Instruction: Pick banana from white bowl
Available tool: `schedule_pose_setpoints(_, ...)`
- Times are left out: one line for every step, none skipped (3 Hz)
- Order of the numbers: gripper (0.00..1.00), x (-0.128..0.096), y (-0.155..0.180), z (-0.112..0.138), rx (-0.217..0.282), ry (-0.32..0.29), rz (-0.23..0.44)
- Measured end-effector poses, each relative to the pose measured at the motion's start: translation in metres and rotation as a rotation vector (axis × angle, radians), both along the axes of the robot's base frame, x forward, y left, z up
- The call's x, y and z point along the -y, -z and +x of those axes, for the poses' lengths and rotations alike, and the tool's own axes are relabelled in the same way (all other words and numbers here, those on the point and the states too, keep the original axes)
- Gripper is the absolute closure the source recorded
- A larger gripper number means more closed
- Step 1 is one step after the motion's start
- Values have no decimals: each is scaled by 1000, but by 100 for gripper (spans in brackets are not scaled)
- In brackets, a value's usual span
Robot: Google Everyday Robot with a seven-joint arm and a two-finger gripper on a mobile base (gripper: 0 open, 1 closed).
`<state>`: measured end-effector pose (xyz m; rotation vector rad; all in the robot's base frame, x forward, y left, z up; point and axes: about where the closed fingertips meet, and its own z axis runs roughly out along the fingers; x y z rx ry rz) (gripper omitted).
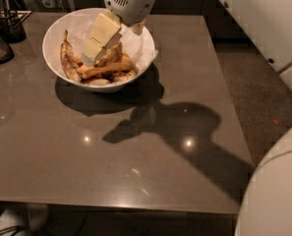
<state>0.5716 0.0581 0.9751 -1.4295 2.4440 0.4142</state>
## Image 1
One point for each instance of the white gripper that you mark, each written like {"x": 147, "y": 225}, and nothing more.
{"x": 132, "y": 4}

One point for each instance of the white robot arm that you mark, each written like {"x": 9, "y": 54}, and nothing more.
{"x": 254, "y": 41}

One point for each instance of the brown banana peel piece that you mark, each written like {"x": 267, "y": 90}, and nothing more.
{"x": 110, "y": 56}

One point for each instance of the white bowl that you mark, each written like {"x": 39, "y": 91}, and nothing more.
{"x": 51, "y": 52}

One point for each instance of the upper yellow banana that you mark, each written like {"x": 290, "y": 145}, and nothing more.
{"x": 78, "y": 60}

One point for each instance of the brown spotted banana left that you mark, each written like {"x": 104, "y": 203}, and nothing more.
{"x": 69, "y": 65}

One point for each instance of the white paper liner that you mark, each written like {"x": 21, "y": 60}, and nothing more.
{"x": 140, "y": 48}

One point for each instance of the white cloth under table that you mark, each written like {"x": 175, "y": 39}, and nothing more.
{"x": 22, "y": 220}

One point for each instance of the black wire basket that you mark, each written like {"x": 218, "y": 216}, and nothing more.
{"x": 12, "y": 29}

